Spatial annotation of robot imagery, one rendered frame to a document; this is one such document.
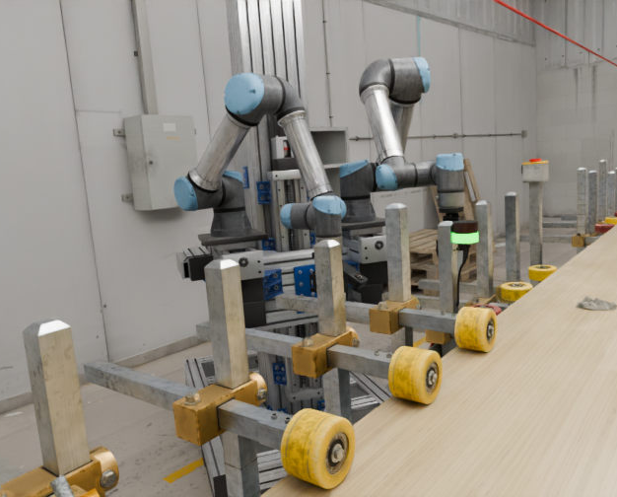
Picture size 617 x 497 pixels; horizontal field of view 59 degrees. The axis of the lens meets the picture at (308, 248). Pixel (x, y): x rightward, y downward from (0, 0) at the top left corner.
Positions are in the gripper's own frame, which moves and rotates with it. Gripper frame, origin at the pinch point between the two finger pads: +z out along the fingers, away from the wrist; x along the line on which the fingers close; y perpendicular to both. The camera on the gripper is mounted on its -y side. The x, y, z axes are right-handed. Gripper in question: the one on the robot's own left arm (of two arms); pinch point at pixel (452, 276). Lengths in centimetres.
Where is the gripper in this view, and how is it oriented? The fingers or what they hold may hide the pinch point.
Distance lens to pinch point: 163.9
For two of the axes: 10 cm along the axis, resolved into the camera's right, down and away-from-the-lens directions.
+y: 3.1, -1.7, 9.4
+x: -9.5, 0.2, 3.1
